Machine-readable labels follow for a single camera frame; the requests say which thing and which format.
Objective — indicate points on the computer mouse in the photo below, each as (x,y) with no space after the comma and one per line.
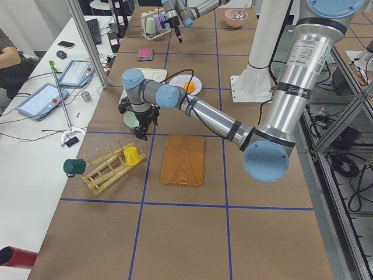
(61,54)

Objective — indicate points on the wooden tray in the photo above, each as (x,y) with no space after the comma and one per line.
(183,161)

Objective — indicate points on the far teach pendant tablet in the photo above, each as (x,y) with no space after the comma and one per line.
(76,74)

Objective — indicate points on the pink bowl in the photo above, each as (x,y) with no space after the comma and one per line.
(234,23)

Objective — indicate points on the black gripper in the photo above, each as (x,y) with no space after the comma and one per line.
(144,116)
(174,22)

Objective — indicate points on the white plate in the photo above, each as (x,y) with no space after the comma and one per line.
(179,81)

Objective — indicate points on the black keyboard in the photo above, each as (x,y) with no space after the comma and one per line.
(94,30)

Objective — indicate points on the pink and grey cloths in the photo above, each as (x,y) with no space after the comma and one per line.
(145,54)

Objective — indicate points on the metal scoop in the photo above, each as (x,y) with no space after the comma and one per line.
(239,14)

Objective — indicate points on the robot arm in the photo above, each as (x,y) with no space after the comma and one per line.
(177,12)
(268,146)

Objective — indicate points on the small phone on desk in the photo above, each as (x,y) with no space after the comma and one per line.
(71,142)

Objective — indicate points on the black smartphone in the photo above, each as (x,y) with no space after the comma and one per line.
(66,44)

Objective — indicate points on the small metal cylinder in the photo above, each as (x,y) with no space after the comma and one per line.
(86,96)

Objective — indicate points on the white wire cup rack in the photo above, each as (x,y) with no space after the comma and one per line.
(143,18)

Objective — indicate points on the green bowl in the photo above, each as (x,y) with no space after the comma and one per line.
(130,120)

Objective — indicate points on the near teach pendant tablet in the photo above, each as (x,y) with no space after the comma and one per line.
(41,102)

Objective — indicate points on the aluminium frame post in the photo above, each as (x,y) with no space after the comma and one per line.
(87,40)

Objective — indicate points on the red cylinder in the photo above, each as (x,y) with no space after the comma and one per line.
(17,258)

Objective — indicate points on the dark green mug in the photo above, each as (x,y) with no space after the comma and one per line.
(72,167)

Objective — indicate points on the orange fruit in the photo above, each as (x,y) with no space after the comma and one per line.
(189,86)

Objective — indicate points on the seated person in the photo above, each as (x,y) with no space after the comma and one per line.
(11,75)

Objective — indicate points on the green plastic cup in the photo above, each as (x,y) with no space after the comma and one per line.
(150,26)

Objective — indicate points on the cream plastic tray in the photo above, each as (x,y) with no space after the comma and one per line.
(158,75)

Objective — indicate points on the metal pole with stand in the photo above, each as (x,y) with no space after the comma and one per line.
(71,129)

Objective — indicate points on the purple plastic cup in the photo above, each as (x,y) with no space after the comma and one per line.
(157,21)

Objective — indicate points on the yellow mug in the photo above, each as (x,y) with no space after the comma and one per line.
(131,155)

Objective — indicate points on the teach pendant tablet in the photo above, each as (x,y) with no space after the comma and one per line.
(41,102)
(76,74)

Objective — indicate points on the wooden peg rack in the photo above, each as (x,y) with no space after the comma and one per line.
(107,168)

